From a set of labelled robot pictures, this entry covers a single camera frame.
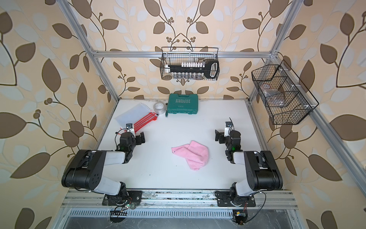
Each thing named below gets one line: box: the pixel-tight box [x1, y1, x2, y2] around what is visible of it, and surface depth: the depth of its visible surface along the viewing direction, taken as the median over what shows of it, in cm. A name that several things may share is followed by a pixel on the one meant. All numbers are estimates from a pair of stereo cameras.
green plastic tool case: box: [167, 93, 199, 115], surface depth 115 cm
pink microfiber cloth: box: [171, 140, 209, 171], surface depth 90 cm
